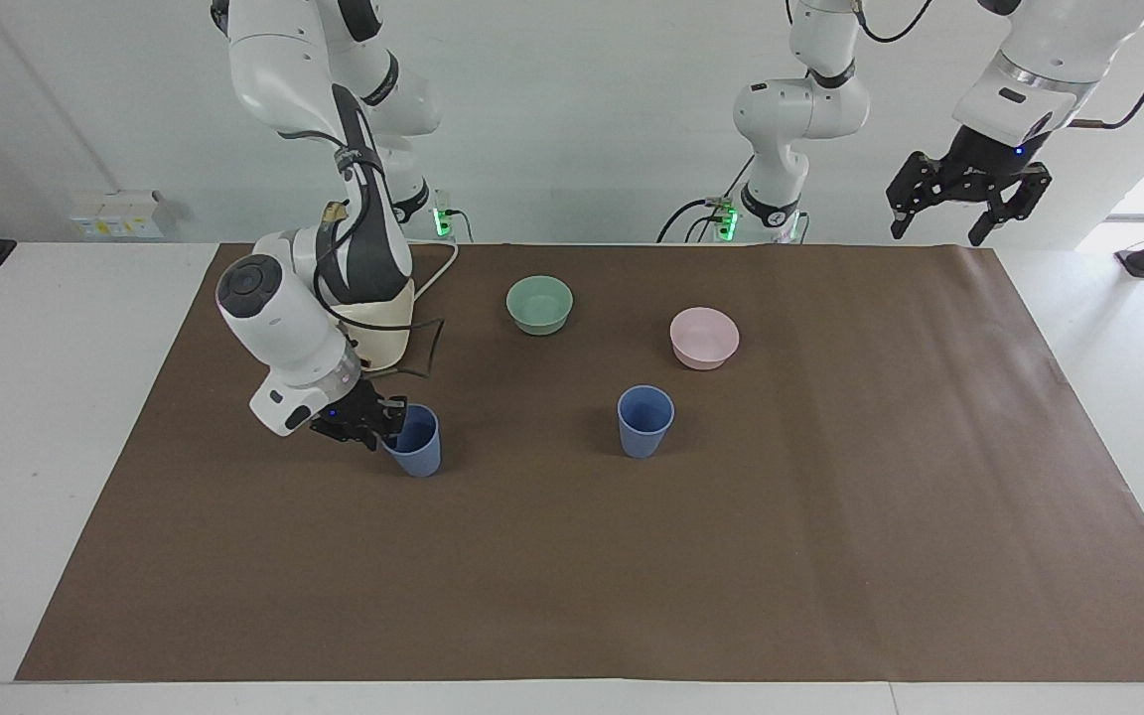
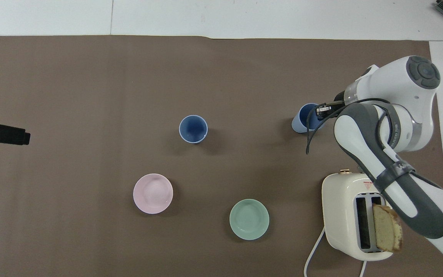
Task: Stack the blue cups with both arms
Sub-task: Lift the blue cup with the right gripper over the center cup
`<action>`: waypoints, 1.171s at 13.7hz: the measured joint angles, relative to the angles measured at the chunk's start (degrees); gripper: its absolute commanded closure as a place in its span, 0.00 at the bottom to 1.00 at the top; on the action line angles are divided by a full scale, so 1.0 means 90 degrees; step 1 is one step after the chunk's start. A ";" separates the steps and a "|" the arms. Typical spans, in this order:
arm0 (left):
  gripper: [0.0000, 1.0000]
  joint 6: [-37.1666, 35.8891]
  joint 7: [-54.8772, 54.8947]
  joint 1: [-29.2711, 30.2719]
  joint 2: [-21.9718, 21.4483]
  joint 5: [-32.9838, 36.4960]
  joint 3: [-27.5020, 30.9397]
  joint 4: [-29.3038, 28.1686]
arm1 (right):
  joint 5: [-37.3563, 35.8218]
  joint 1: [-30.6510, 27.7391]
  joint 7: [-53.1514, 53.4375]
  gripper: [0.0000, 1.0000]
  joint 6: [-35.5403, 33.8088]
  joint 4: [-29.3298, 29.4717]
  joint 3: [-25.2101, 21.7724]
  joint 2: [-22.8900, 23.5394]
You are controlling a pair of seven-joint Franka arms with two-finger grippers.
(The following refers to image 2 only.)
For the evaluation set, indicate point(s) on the blue cup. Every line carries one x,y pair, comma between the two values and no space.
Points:
193,129
297,124

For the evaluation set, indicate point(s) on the green plate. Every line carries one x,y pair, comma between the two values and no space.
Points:
249,219

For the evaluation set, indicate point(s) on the cream toaster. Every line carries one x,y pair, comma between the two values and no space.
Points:
338,209

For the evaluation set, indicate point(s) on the pink plate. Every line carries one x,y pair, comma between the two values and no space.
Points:
153,193

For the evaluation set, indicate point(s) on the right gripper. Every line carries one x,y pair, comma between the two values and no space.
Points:
340,97

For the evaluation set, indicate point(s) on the bread slice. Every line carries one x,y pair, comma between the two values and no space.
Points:
386,229

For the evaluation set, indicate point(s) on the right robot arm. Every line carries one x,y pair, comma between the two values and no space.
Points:
398,82

